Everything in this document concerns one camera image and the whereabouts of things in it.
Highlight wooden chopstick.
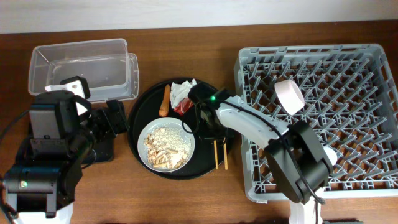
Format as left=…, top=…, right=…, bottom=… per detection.
left=223, top=142, right=228, bottom=170
left=213, top=140, right=218, bottom=170

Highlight pink bowl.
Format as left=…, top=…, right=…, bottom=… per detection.
left=274, top=80, right=305, bottom=115

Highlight light blue cup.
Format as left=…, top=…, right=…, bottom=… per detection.
left=323, top=147, right=338, bottom=166

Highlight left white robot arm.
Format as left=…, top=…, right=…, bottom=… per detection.
left=1, top=90, right=129, bottom=223

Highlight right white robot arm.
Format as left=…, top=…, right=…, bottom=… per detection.
left=188, top=83, right=337, bottom=223

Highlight grey dishwasher rack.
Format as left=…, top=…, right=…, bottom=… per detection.
left=234, top=44, right=397, bottom=199

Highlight black rectangular tray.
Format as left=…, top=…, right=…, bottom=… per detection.
left=25, top=107, right=115, bottom=171

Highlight round black serving tray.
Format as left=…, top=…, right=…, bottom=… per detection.
left=127, top=78, right=216, bottom=180

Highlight red snack wrapper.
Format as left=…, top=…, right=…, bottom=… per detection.
left=174, top=98, right=193, bottom=116

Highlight crumpled white napkin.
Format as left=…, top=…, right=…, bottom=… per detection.
left=170, top=79, right=197, bottom=109

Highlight rice and food scraps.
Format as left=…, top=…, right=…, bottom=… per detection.
left=142, top=127, right=193, bottom=171

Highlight orange carrot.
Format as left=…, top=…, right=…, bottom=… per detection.
left=159, top=84, right=171, bottom=117

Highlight grey plate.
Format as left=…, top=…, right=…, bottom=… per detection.
left=137, top=117, right=195, bottom=173

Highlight clear plastic bin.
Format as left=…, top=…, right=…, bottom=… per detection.
left=28, top=39, right=139, bottom=103

